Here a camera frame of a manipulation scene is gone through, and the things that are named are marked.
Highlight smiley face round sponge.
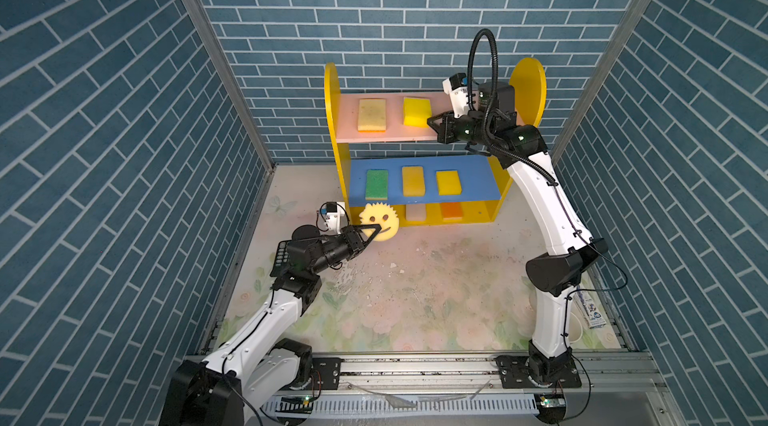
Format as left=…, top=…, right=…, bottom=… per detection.
left=359, top=202, right=400, bottom=242

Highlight toothpaste box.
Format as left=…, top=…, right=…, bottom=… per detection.
left=574, top=290, right=608, bottom=329

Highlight yellow sponge rectangle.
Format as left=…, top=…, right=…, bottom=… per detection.
left=401, top=166, right=426, bottom=197

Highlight aluminium front rail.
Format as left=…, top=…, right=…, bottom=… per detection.
left=243, top=351, right=683, bottom=425

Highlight beige pale pink sponge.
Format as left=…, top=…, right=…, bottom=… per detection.
left=405, top=204, right=427, bottom=223

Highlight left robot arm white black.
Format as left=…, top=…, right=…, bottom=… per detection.
left=159, top=203, right=392, bottom=425

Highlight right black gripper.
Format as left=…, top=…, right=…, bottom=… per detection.
left=427, top=110, right=494, bottom=150

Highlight pale yellow tan sponge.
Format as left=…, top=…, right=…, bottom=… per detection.
left=357, top=98, right=387, bottom=133

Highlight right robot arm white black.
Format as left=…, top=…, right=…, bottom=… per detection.
left=427, top=28, right=607, bottom=387

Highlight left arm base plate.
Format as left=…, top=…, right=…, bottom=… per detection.
left=284, top=357, right=342, bottom=395

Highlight orange sponge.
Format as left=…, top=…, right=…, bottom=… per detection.
left=440, top=202, right=464, bottom=222

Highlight black calculator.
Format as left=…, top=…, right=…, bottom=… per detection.
left=270, top=240, right=291, bottom=278

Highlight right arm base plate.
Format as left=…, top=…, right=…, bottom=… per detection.
left=494, top=353, right=582, bottom=389

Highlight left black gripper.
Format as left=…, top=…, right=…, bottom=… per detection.
left=308, top=226, right=380, bottom=278

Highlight green sponge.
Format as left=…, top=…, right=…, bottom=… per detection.
left=364, top=169, right=389, bottom=201

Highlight yellow shelf pink blue boards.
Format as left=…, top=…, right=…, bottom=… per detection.
left=324, top=58, right=557, bottom=232

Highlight bright yellow sponge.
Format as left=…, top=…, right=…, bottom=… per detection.
left=403, top=97, right=433, bottom=128
left=436, top=170, right=462, bottom=196

